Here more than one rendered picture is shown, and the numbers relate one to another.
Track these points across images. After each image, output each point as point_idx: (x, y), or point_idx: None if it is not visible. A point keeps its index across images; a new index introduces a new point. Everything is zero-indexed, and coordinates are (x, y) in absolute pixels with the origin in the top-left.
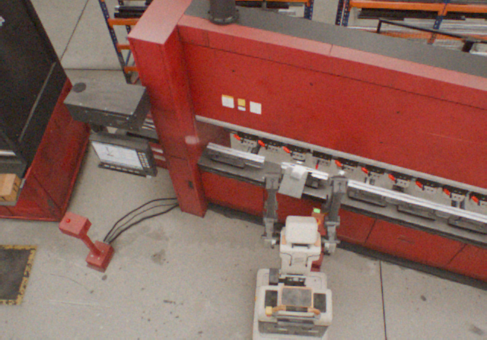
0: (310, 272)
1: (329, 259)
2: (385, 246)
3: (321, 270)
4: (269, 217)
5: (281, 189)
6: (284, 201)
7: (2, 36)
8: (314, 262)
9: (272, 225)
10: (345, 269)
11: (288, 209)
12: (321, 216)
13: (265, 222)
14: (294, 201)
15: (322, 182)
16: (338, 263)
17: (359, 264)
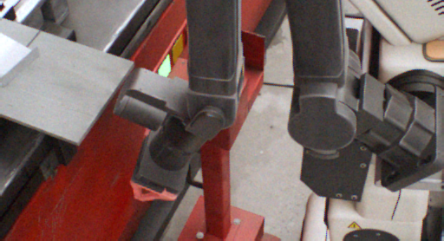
0: (312, 231)
1: (232, 204)
2: (249, 13)
3: (265, 231)
4: (346, 62)
5: (62, 127)
6: (62, 216)
7: None
8: (253, 232)
9: (375, 84)
10: (269, 165)
11: (82, 232)
12: (186, 67)
13: (354, 116)
14: (80, 173)
15: (58, 11)
16: (248, 179)
17: (256, 128)
